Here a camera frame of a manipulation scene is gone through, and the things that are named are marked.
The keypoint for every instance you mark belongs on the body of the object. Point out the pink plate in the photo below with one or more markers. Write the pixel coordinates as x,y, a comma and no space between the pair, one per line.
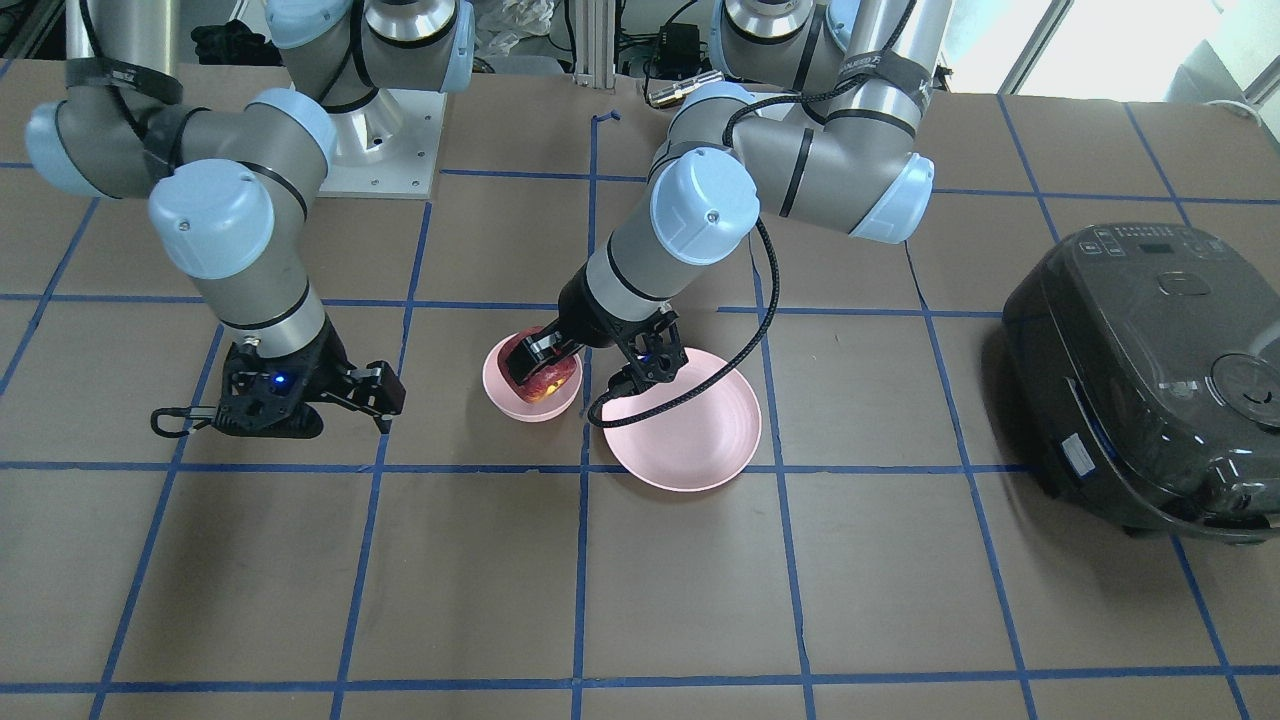
695,446

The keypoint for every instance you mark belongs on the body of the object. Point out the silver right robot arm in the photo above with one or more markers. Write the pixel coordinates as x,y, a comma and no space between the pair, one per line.
229,192

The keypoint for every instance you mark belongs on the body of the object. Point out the red apple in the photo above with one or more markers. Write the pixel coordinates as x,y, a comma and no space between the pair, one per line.
545,381

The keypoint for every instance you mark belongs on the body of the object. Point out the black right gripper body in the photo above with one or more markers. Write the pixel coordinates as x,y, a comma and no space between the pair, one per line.
322,357

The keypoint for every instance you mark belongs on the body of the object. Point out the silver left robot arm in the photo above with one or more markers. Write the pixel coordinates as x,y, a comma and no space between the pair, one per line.
815,119

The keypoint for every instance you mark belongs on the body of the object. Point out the pink bowl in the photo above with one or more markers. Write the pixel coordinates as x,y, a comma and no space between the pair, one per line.
503,396

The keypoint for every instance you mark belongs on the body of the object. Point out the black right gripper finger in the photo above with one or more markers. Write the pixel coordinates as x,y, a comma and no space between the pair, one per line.
375,390

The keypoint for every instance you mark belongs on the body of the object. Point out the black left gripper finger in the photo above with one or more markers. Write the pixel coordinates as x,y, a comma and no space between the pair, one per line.
529,354
554,335

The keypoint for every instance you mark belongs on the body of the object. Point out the dark grey rice cooker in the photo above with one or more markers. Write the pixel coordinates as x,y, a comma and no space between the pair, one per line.
1147,354

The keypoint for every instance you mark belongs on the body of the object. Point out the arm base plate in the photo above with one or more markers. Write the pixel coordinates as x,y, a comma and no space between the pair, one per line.
387,149

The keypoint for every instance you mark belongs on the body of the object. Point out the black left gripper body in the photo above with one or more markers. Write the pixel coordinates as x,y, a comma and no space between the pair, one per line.
580,307

